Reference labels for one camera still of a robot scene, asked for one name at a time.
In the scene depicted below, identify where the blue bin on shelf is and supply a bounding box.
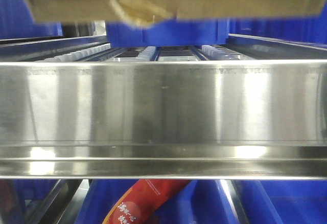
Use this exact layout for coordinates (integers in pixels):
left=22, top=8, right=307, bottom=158
left=106, top=19, right=229, bottom=48

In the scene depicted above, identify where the blue bin lower shelf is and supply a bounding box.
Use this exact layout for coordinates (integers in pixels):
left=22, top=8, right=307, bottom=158
left=75, top=180, right=326, bottom=223

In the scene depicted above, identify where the red snack package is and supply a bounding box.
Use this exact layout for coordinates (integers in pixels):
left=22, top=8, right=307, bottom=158
left=102, top=179, right=191, bottom=223

